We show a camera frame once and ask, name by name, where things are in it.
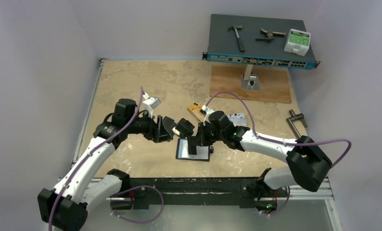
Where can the small hammer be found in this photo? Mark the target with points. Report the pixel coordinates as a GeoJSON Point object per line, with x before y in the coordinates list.
{"type": "Point", "coordinates": [236, 30]}

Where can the yellow card stack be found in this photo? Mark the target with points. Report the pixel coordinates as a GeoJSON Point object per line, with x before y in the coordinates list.
{"type": "Point", "coordinates": [196, 111]}

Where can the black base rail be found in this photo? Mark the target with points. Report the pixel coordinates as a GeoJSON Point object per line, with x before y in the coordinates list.
{"type": "Point", "coordinates": [245, 192]}

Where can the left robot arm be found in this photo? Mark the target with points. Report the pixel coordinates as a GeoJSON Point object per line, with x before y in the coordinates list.
{"type": "Point", "coordinates": [67, 204]}

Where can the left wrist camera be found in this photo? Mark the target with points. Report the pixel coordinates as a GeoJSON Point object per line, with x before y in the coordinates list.
{"type": "Point", "coordinates": [150, 103]}

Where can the wooden board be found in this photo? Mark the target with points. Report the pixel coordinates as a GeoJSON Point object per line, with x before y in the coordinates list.
{"type": "Point", "coordinates": [265, 84]}

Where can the white green box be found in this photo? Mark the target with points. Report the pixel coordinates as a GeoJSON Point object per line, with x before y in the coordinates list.
{"type": "Point", "coordinates": [298, 42]}

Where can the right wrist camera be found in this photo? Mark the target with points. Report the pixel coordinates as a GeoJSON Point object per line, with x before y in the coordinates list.
{"type": "Point", "coordinates": [206, 112]}

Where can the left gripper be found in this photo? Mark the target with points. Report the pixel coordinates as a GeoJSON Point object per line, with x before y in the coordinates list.
{"type": "Point", "coordinates": [156, 131]}

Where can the metal clamp tool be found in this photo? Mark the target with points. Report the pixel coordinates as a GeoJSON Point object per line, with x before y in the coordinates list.
{"type": "Point", "coordinates": [270, 35]}

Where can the black leather card holder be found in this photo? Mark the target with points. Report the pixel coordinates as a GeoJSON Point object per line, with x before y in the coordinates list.
{"type": "Point", "coordinates": [185, 151]}

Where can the metal stand bracket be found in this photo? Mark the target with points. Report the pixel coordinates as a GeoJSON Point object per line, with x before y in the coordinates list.
{"type": "Point", "coordinates": [249, 80]}

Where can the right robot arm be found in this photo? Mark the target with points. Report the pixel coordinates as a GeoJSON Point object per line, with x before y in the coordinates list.
{"type": "Point", "coordinates": [307, 164]}

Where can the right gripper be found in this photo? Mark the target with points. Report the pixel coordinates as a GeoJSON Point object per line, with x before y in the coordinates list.
{"type": "Point", "coordinates": [202, 135]}

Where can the blue network switch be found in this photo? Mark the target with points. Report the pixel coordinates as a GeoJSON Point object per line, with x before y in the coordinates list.
{"type": "Point", "coordinates": [222, 46]}

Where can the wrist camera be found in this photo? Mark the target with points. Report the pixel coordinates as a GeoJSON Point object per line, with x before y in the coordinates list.
{"type": "Point", "coordinates": [206, 112]}
{"type": "Point", "coordinates": [150, 103]}

